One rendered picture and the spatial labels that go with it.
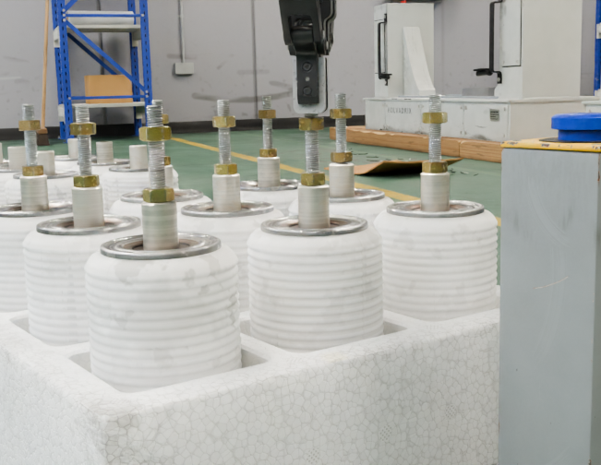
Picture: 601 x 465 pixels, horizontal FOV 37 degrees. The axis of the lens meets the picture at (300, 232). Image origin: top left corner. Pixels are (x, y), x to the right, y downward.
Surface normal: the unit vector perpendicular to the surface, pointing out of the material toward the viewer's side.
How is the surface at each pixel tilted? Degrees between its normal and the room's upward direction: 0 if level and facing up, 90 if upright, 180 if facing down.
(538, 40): 90
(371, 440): 90
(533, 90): 90
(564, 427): 90
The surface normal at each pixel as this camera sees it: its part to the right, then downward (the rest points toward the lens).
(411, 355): 0.57, 0.12
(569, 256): -0.82, 0.11
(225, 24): 0.32, 0.14
